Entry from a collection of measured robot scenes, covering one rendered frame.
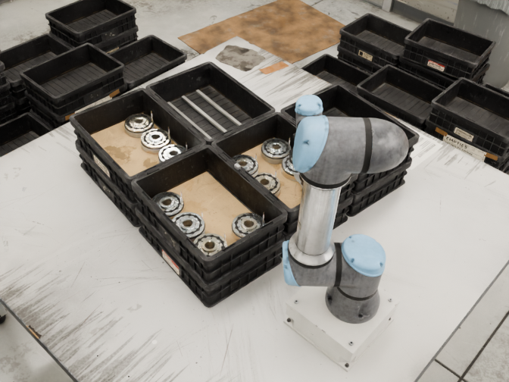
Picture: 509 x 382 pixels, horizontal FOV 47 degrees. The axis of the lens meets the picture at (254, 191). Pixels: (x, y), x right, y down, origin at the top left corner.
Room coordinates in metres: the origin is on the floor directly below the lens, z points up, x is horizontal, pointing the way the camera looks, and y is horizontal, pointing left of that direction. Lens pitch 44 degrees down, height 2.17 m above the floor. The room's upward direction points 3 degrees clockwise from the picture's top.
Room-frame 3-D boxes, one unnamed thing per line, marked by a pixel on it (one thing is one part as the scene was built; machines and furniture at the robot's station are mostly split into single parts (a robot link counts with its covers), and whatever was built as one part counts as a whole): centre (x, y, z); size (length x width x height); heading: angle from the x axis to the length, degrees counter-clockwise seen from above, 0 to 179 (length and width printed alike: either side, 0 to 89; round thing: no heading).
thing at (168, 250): (1.23, 0.14, 0.76); 0.40 x 0.30 x 0.12; 42
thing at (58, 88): (2.38, 0.89, 0.37); 0.40 x 0.30 x 0.45; 140
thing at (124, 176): (1.53, 0.40, 0.92); 0.40 x 0.30 x 0.02; 42
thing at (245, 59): (2.38, 0.10, 0.71); 0.22 x 0.19 x 0.01; 50
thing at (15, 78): (2.64, 1.20, 0.31); 0.40 x 0.30 x 0.34; 140
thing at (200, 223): (1.19, 0.19, 0.86); 0.10 x 0.10 x 0.01
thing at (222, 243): (1.10, 0.12, 0.86); 0.10 x 0.10 x 0.01
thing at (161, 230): (1.23, 0.14, 0.87); 0.40 x 0.30 x 0.11; 42
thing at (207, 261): (1.23, 0.14, 0.92); 0.40 x 0.30 x 0.02; 42
